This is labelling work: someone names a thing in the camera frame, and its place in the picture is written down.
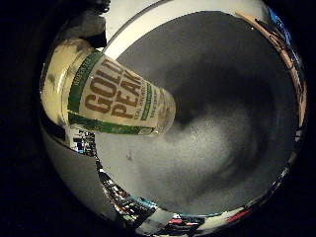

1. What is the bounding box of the Gold Peak tea bottle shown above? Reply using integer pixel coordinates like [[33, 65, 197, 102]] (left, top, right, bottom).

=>
[[39, 38, 178, 136]]

